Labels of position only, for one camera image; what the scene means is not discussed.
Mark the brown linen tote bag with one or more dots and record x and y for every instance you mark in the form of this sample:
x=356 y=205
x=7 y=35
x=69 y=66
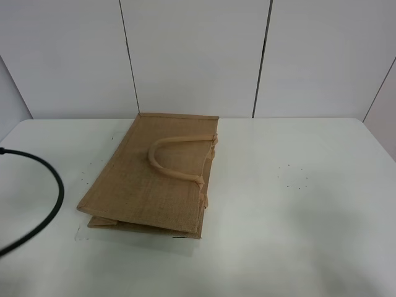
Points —
x=156 y=181

